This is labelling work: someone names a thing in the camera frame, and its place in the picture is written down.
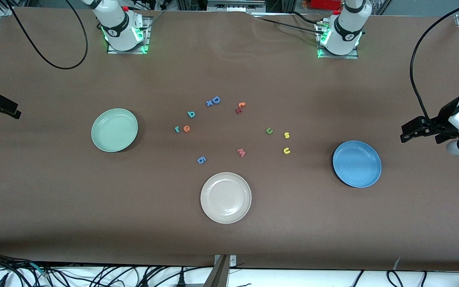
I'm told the blue plate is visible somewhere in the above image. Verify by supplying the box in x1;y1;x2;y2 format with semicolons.
333;140;382;188

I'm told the light green plate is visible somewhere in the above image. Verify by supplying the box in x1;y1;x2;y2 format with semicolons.
91;108;139;153

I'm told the brown paper table cover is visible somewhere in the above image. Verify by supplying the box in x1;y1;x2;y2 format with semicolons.
0;6;459;272

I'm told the red box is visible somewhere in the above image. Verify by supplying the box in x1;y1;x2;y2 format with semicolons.
309;0;342;10

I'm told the beige plate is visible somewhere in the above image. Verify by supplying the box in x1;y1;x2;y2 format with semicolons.
200;172;252;224

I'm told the aluminium profile bar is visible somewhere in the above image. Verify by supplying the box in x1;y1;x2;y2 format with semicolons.
204;255;237;287

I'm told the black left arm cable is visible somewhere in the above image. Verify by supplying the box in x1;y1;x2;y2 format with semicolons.
410;0;459;120

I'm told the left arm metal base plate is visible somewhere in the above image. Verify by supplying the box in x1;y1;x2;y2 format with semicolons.
317;22;359;59

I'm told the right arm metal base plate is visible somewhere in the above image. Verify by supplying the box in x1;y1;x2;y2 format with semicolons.
107;17;151;55

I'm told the black base cable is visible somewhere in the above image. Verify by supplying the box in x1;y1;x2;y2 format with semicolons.
249;11;328;37

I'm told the grey metal enclosure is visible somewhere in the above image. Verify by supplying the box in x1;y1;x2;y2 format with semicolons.
208;0;266;13

